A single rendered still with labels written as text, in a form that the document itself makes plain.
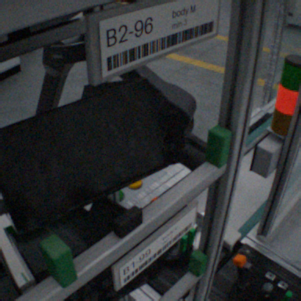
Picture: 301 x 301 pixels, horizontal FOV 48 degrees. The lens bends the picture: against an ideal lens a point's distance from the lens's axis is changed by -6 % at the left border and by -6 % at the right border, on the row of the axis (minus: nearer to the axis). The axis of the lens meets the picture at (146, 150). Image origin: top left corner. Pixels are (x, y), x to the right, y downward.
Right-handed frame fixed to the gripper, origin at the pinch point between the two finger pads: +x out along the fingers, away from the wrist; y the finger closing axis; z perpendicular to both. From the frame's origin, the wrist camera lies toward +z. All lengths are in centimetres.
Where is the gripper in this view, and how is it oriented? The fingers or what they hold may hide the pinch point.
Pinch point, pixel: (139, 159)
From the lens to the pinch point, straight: 83.8
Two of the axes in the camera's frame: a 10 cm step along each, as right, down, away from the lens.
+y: -9.4, 0.6, -3.5
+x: -3.1, 3.6, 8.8
